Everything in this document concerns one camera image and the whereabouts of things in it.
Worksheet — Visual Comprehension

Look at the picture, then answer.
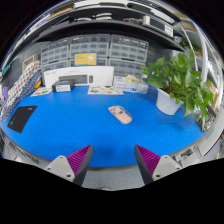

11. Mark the white woven basket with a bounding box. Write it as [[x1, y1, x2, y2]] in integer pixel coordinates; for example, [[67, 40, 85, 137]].
[[22, 54, 40, 72]]

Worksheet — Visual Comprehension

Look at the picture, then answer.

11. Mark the small black box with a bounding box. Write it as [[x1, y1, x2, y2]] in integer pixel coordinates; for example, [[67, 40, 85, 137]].
[[51, 78, 76, 93]]

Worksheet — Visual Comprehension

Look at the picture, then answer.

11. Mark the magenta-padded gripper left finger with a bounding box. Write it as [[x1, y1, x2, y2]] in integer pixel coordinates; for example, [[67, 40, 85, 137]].
[[43, 143, 94, 188]]

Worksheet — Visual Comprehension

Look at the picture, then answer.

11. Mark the pink transparent computer mouse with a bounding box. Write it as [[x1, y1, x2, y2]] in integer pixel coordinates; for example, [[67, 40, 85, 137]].
[[107, 105, 133, 125]]

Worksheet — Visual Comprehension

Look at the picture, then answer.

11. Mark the yellow blue-edged box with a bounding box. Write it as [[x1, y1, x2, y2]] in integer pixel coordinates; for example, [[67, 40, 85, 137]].
[[74, 52, 98, 67]]

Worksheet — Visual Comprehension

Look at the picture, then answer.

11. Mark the green plant in white pot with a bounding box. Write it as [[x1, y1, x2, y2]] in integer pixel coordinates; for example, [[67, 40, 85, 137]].
[[140, 49, 214, 131]]

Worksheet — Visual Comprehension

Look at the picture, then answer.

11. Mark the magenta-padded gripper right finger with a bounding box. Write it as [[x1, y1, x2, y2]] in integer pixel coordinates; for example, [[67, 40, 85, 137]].
[[133, 144, 184, 186]]

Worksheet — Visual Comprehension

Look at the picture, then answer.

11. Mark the colourful sticker sheet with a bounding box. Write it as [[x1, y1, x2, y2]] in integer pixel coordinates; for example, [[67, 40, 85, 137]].
[[87, 85, 124, 96], [30, 87, 53, 98]]

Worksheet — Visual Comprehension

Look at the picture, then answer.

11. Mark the black mouse pad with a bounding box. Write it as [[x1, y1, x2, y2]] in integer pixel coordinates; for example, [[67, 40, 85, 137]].
[[7, 105, 38, 134]]

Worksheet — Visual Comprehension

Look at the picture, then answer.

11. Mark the white blue glove box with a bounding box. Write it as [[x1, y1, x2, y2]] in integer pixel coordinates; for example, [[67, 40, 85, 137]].
[[113, 75, 149, 94]]

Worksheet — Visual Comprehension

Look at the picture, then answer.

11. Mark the white keyboard carton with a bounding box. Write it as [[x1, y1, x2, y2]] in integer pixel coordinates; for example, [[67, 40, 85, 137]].
[[43, 65, 115, 88]]

